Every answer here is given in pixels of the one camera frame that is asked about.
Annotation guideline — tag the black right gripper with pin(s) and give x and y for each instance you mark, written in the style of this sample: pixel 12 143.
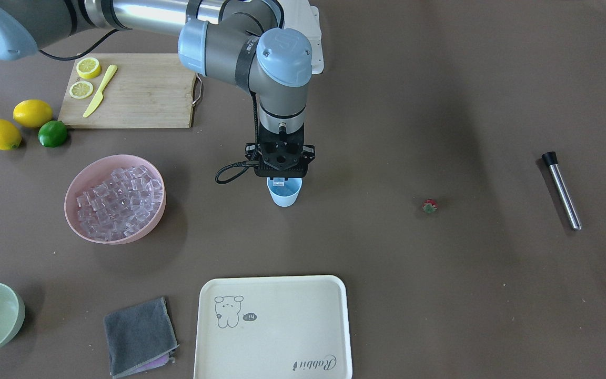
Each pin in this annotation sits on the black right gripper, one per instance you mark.
pixel 309 152

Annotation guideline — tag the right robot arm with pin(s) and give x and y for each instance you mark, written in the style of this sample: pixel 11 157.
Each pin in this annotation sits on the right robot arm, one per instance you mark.
pixel 244 43

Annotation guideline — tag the light blue plastic cup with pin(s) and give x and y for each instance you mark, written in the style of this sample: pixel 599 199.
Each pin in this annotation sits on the light blue plastic cup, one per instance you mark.
pixel 285 197

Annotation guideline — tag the clear ice cube pile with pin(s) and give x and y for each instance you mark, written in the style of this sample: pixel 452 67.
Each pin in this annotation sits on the clear ice cube pile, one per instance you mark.
pixel 125 204

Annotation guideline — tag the steel muddler black tip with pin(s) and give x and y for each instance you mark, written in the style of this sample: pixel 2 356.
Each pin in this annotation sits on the steel muddler black tip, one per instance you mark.
pixel 551 162

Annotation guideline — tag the wooden cutting board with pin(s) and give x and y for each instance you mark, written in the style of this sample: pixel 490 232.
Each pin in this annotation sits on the wooden cutting board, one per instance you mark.
pixel 147 91

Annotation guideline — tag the red strawberry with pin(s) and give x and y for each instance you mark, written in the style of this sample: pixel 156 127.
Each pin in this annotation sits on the red strawberry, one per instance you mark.
pixel 429 206

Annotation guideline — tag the cream rabbit serving tray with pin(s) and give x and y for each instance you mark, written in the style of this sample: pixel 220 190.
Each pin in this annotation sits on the cream rabbit serving tray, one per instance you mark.
pixel 273 327

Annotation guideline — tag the pink bowl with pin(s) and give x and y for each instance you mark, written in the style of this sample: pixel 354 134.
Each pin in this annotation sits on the pink bowl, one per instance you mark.
pixel 96 172

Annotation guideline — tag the yellow plastic knife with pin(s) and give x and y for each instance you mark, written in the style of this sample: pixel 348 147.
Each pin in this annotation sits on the yellow plastic knife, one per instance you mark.
pixel 99 93

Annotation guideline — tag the lower lemon half slice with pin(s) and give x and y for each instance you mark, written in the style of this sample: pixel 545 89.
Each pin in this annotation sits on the lower lemon half slice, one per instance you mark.
pixel 81 90

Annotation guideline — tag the lemon half slice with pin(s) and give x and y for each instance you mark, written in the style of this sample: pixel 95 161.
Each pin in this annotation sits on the lemon half slice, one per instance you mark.
pixel 88 68
pixel 81 90

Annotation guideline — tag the upper lemon half slice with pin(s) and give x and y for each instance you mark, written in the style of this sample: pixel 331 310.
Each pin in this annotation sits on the upper lemon half slice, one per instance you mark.
pixel 88 68

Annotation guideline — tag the grey folded cloth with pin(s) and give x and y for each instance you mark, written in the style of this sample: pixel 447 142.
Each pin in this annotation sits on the grey folded cloth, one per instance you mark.
pixel 139 338

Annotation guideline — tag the green lime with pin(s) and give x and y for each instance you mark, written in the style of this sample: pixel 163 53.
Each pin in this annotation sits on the green lime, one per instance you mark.
pixel 53 134

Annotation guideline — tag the far yellow lemon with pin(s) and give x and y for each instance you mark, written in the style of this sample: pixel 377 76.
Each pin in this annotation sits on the far yellow lemon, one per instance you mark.
pixel 32 113

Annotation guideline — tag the yellow lemon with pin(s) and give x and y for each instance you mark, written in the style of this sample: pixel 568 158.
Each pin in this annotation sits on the yellow lemon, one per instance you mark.
pixel 10 136
pixel 32 113

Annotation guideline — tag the near yellow lemon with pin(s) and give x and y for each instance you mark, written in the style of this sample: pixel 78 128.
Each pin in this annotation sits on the near yellow lemon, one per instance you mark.
pixel 10 136

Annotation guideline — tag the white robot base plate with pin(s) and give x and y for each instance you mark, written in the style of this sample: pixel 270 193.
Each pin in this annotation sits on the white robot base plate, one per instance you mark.
pixel 314 35

